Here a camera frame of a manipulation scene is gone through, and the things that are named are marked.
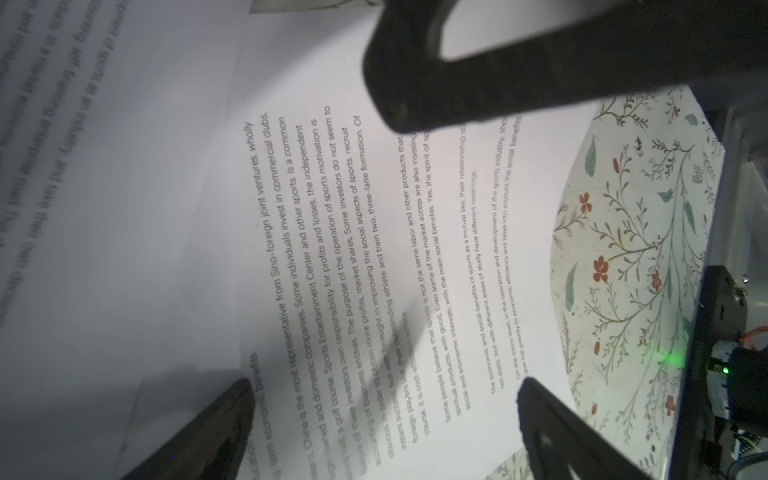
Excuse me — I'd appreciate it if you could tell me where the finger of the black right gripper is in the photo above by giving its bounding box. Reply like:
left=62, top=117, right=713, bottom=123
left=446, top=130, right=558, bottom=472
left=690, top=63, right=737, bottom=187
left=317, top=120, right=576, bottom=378
left=362, top=1, right=767, bottom=133

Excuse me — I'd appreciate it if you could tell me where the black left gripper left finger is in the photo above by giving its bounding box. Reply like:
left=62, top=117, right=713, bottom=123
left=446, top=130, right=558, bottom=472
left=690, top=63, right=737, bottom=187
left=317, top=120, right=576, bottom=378
left=125, top=378, right=255, bottom=480

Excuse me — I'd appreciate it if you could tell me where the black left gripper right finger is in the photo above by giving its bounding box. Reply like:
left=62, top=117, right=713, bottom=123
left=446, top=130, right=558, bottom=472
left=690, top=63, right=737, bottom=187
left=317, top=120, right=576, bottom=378
left=517, top=377, right=648, bottom=480

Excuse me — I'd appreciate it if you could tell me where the printed paper sheet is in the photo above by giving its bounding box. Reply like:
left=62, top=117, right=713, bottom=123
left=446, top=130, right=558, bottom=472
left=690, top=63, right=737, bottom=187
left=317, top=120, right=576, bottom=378
left=1, top=1, right=249, bottom=479
left=119, top=7, right=596, bottom=479

